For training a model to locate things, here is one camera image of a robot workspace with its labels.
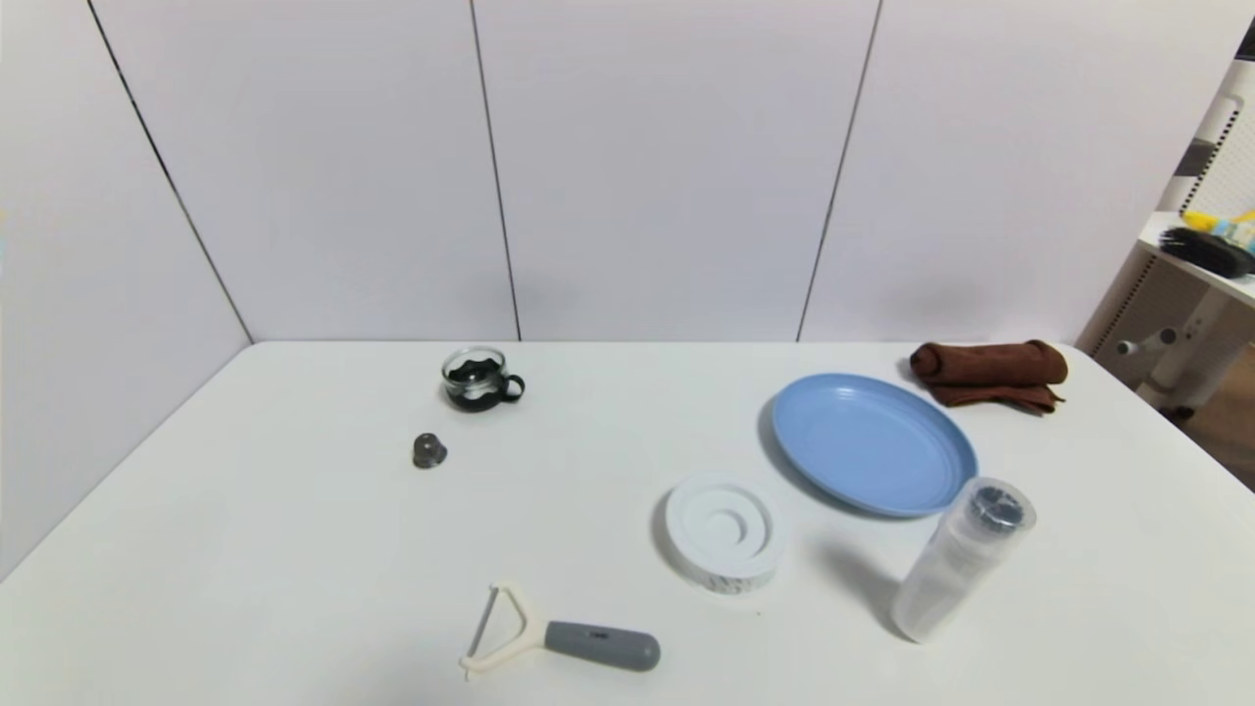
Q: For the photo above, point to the blue plate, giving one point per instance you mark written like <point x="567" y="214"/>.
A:
<point x="868" y="441"/>

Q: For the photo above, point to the small grey metal cap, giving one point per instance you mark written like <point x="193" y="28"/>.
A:
<point x="428" y="451"/>

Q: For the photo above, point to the brown folded cloth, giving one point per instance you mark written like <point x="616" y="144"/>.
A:
<point x="990" y="368"/>

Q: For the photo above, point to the clear plastic bottle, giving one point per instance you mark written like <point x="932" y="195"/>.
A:
<point x="956" y="564"/>

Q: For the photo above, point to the black brush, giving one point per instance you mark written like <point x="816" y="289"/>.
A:
<point x="1211" y="250"/>

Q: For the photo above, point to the yellow and blue tool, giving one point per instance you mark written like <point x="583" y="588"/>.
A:
<point x="1226" y="226"/>

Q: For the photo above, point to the white pegboard panel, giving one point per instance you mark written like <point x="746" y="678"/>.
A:
<point x="1230" y="157"/>

